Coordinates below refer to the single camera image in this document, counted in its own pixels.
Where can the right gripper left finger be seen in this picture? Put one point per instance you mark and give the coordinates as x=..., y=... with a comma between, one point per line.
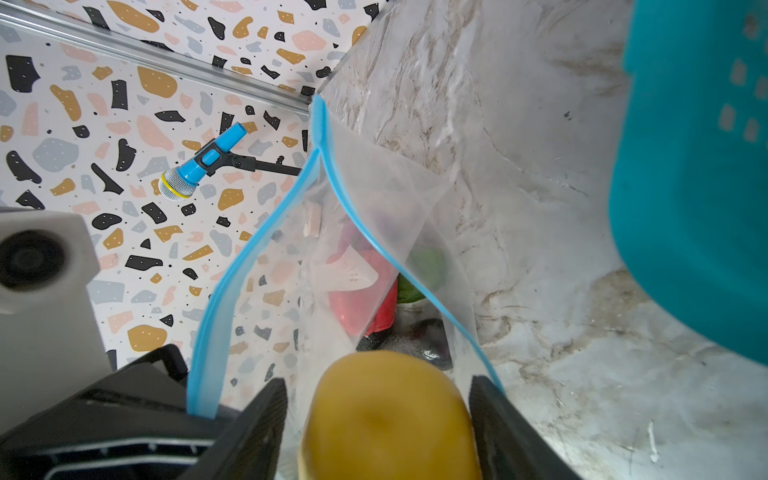
x=249, y=448

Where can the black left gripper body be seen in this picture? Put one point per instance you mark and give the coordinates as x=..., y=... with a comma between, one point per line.
x=131, y=424

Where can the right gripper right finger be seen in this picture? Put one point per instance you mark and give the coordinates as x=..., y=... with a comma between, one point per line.
x=508, y=447

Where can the dark avocado toy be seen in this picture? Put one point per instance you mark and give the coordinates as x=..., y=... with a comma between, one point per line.
x=425, y=339

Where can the red strawberry toy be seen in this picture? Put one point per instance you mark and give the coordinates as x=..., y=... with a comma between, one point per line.
x=363, y=285

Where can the clear zip top bag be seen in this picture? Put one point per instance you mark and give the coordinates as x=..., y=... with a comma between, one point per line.
x=307, y=285

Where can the blue microphone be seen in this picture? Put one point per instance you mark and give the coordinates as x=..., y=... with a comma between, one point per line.
x=180, y=183

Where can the black microphone stand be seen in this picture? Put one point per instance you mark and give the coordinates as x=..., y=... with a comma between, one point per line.
x=258, y=163

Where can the teal plastic basket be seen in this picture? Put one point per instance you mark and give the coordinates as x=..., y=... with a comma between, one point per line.
x=688, y=199

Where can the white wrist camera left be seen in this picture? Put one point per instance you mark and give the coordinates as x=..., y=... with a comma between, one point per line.
x=51, y=347

